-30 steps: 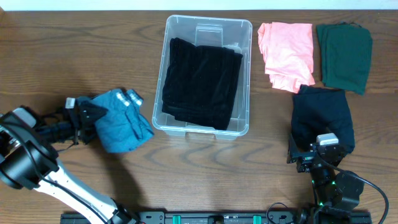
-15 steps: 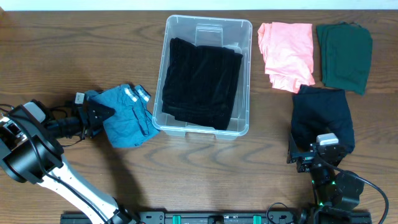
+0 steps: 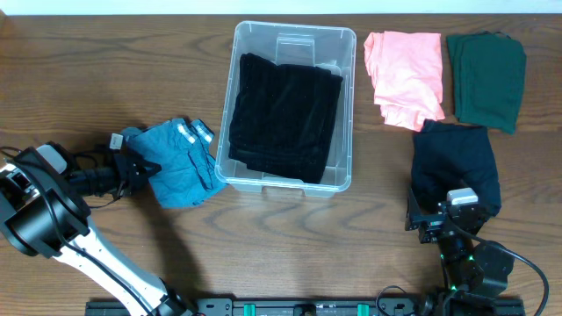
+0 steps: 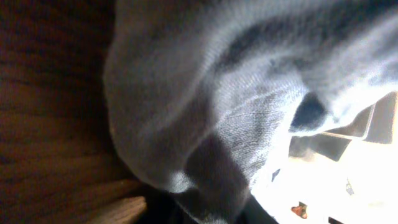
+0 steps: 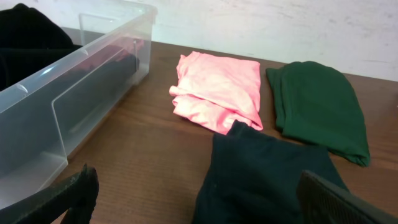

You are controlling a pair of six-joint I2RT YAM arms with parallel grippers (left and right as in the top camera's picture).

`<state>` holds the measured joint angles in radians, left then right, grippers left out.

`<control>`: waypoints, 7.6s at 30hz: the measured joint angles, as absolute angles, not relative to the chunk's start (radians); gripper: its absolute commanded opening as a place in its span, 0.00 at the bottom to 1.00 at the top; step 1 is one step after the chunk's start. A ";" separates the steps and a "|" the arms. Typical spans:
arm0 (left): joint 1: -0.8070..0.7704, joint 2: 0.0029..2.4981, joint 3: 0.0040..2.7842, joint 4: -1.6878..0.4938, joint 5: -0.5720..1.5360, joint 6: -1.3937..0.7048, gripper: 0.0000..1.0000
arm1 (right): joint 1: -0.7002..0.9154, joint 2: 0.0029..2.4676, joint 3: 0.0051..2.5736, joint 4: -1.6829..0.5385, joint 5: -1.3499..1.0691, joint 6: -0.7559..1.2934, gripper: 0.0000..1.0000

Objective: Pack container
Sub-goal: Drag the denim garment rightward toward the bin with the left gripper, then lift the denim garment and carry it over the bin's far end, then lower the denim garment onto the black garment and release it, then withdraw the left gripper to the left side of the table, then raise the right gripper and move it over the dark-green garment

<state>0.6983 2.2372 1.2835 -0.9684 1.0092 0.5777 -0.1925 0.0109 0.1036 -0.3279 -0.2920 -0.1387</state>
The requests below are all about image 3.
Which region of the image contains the blue shirt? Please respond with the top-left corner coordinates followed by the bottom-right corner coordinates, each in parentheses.
top-left (121, 118), bottom-right (227, 208)

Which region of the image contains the coral pink folded shirt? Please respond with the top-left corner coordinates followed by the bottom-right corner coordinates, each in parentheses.
top-left (364, 31), bottom-right (445, 132)

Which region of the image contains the black velvet garment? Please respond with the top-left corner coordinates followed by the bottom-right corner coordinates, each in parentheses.
top-left (228, 54), bottom-right (343, 184)

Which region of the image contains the dark green garment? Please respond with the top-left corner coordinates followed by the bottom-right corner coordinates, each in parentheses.
top-left (446, 31), bottom-right (527, 134)

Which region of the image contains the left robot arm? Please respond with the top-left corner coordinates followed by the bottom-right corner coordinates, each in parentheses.
top-left (1, 141), bottom-right (198, 315)

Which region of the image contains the navy folded garment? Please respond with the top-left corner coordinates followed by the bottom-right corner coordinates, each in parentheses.
top-left (411, 120), bottom-right (501, 216)

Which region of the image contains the clear plastic storage bin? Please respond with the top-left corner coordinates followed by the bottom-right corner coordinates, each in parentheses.
top-left (215, 20), bottom-right (357, 198)

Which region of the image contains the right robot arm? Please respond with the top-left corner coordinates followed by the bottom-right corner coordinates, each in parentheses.
top-left (405, 188), bottom-right (514, 298)

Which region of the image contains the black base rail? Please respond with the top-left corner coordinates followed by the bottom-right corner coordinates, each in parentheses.
top-left (85, 298), bottom-right (526, 316)

